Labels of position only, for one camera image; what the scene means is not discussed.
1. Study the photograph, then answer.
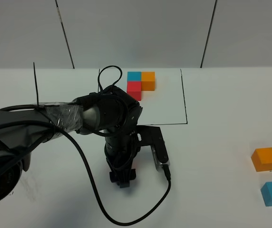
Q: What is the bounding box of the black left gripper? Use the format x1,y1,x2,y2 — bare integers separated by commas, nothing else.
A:
104,126,140,188

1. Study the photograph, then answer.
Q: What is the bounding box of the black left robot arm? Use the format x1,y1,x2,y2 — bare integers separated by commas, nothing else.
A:
0,84,142,201

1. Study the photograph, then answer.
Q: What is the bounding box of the red template cube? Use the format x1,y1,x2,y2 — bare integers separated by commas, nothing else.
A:
126,81,142,101

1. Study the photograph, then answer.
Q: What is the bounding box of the blue template cube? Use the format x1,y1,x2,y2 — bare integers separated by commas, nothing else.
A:
127,71,141,82

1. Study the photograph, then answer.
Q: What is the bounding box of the orange template cube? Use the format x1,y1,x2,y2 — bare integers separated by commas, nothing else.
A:
141,72,155,91

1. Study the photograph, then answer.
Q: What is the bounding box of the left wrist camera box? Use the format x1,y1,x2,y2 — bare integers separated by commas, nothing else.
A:
136,125,169,171

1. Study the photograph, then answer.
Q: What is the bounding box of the black left camera cable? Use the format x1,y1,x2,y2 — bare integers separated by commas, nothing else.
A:
0,66,172,226

